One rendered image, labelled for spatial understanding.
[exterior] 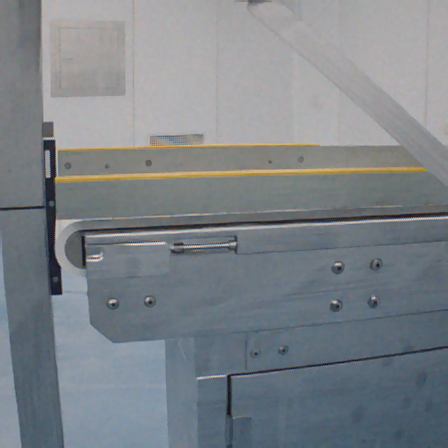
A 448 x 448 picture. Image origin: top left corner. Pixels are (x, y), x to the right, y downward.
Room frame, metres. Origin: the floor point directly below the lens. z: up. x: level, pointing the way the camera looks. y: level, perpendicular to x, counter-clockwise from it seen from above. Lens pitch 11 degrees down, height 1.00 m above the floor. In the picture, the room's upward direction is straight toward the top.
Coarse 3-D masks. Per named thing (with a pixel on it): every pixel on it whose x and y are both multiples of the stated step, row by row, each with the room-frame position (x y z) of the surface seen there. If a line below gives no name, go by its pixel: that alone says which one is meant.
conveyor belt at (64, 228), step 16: (336, 208) 0.59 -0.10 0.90; (352, 208) 0.59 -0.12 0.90; (368, 208) 0.59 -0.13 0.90; (384, 208) 0.60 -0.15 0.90; (400, 208) 0.60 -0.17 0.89; (416, 208) 0.61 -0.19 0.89; (432, 208) 0.61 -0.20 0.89; (64, 224) 0.54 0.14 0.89; (80, 224) 0.53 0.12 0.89; (96, 224) 0.53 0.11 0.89; (112, 224) 0.53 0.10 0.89; (128, 224) 0.54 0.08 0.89; (144, 224) 0.54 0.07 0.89; (160, 224) 0.54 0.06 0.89; (176, 224) 0.55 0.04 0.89; (64, 240) 0.52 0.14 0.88; (64, 256) 0.52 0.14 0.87; (80, 272) 0.53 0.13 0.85
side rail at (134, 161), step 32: (64, 160) 0.77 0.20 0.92; (96, 160) 0.78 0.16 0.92; (128, 160) 0.79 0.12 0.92; (160, 160) 0.80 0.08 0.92; (192, 160) 0.81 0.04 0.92; (224, 160) 0.82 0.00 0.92; (256, 160) 0.83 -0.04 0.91; (288, 160) 0.84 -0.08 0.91; (320, 160) 0.85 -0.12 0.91; (352, 160) 0.86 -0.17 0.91; (384, 160) 0.88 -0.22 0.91; (416, 160) 0.89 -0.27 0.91
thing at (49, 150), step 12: (48, 144) 0.78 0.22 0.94; (48, 156) 0.77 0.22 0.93; (48, 168) 0.77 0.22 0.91; (48, 180) 0.78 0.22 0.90; (48, 192) 0.78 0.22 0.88; (48, 204) 0.78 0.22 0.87; (48, 216) 0.78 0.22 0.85; (48, 228) 0.78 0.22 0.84; (48, 240) 0.78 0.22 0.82; (48, 252) 0.78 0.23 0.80; (60, 276) 0.78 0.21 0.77; (60, 288) 0.78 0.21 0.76
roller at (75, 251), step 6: (72, 234) 0.53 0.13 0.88; (78, 234) 0.52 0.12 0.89; (84, 234) 0.52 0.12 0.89; (72, 240) 0.52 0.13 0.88; (78, 240) 0.52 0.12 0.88; (84, 240) 0.52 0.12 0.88; (66, 246) 0.52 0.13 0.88; (72, 246) 0.52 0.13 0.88; (78, 246) 0.52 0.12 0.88; (84, 246) 0.52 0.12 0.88; (66, 252) 0.52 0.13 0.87; (72, 252) 0.52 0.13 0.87; (78, 252) 0.52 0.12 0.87; (84, 252) 0.52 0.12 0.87; (72, 258) 0.52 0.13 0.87; (78, 258) 0.52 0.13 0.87; (84, 258) 0.52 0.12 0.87; (72, 264) 0.52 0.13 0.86; (78, 264) 0.52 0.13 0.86; (84, 264) 0.52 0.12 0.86
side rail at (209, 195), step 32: (64, 192) 0.51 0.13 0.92; (96, 192) 0.51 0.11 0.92; (128, 192) 0.52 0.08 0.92; (160, 192) 0.53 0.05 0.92; (192, 192) 0.53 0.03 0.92; (224, 192) 0.54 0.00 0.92; (256, 192) 0.55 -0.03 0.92; (288, 192) 0.56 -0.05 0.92; (320, 192) 0.56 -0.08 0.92; (352, 192) 0.57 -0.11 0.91; (384, 192) 0.58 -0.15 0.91; (416, 192) 0.59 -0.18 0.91
